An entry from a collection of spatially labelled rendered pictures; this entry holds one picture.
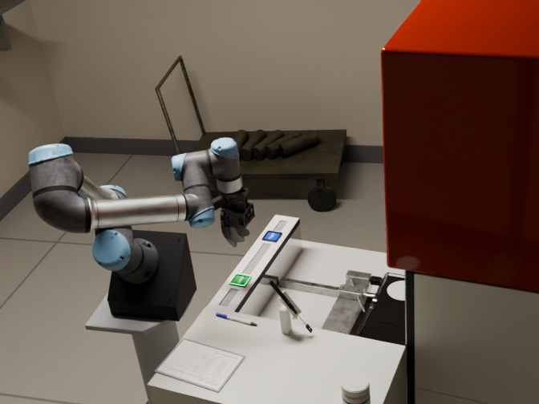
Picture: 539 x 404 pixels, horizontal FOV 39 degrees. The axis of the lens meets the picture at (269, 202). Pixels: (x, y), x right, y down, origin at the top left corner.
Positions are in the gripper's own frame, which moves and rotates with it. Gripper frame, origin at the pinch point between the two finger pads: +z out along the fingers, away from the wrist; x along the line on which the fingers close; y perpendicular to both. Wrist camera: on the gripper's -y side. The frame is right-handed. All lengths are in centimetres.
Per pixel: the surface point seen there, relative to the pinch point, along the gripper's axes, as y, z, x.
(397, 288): 47, 21, 17
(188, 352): 1.0, 13.8, -35.5
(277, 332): 22.2, 14.1, -19.9
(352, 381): 52, 5, -41
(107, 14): -203, 8, 232
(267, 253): 3.1, 14.6, 16.4
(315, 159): -53, 83, 202
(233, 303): 3.6, 14.6, -10.9
